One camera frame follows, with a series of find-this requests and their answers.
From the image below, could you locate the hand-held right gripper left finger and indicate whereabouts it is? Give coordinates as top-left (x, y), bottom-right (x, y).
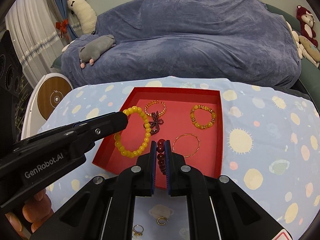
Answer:
top-left (50, 140), bottom-right (157, 240)

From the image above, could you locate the black speaker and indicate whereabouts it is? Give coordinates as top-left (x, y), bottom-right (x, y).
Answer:
top-left (0, 30), bottom-right (34, 150)

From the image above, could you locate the red ribbon bow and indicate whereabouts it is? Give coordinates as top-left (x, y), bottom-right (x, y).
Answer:
top-left (55, 19), bottom-right (69, 40)

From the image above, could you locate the thin gold bangle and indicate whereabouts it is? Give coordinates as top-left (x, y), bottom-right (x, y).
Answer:
top-left (172, 133), bottom-right (201, 158)

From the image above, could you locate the light blue printed sheet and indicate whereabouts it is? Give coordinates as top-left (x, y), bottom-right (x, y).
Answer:
top-left (37, 76), bottom-right (320, 240)

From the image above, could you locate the red monkey plush toy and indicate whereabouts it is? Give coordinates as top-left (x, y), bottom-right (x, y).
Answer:
top-left (296, 5), bottom-right (318, 46)

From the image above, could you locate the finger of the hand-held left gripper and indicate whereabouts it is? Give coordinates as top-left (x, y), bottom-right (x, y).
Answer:
top-left (37, 112), bottom-right (125, 137)
top-left (72, 114), bottom-right (129, 153)

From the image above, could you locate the silver tinsel garland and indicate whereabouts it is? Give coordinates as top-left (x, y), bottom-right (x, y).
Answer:
top-left (19, 31), bottom-right (59, 67)

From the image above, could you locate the yellow bead bracelet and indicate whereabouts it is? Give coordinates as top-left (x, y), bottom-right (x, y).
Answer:
top-left (114, 106), bottom-right (152, 158)

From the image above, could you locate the beige cookie plush toy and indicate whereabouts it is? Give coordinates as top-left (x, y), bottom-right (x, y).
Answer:
top-left (286, 21), bottom-right (320, 68)

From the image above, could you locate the purple bead bracelet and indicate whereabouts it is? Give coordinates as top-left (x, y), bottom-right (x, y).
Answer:
top-left (143, 110), bottom-right (165, 135)

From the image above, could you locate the person's left hand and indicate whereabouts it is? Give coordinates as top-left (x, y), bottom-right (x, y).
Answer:
top-left (5, 188), bottom-right (54, 234)

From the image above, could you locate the green-yellow bead bracelet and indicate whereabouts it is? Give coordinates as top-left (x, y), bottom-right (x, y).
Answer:
top-left (190, 104), bottom-right (217, 130)

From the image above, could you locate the blue velvet blanket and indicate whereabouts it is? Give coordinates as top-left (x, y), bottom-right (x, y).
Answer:
top-left (61, 0), bottom-right (302, 89)

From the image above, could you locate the white cow plush toy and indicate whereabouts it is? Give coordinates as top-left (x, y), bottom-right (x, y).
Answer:
top-left (66, 0), bottom-right (97, 35)

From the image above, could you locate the white curtain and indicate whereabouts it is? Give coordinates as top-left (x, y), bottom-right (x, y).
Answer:
top-left (5, 0), bottom-right (75, 85)

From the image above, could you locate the dark red bead bracelet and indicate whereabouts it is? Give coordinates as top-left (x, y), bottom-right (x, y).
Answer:
top-left (156, 138), bottom-right (168, 176)

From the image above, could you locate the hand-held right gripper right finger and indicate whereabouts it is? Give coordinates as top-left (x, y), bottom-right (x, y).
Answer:
top-left (166, 140), bottom-right (288, 240)

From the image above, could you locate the white round wooden-top stool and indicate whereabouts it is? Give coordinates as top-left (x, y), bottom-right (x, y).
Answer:
top-left (21, 73), bottom-right (74, 140)

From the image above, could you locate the textured gold bangle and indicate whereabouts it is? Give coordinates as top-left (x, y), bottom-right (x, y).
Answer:
top-left (145, 100), bottom-right (167, 117)

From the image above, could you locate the red cardboard box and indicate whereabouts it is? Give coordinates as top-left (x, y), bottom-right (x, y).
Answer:
top-left (92, 87), bottom-right (223, 191)

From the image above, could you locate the grey plush toy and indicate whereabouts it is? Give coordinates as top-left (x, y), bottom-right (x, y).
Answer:
top-left (79, 34), bottom-right (116, 68)

